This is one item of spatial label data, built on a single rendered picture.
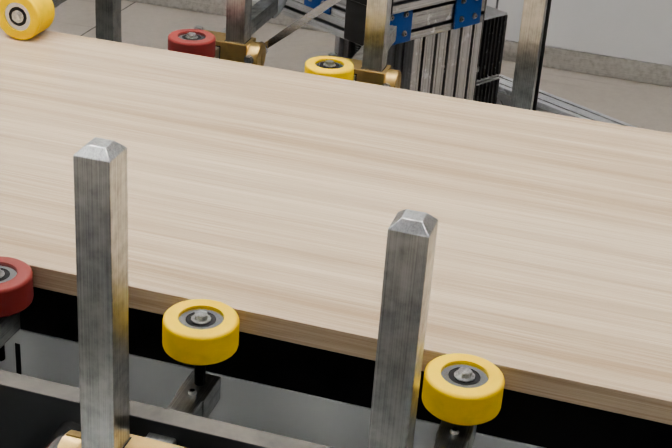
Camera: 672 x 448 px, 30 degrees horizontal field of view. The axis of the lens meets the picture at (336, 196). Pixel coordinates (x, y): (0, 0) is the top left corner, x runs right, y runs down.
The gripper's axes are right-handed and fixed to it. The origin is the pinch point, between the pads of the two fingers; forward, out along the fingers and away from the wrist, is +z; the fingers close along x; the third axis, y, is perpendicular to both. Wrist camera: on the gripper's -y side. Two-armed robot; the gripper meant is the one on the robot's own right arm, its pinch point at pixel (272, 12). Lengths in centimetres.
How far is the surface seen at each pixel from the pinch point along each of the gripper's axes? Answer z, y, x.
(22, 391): -1, -135, -20
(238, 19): -8.6, -32.2, -4.6
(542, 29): -14, -31, -57
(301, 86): -7, -55, -24
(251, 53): -3.0, -32.6, -7.3
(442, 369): -8, -125, -61
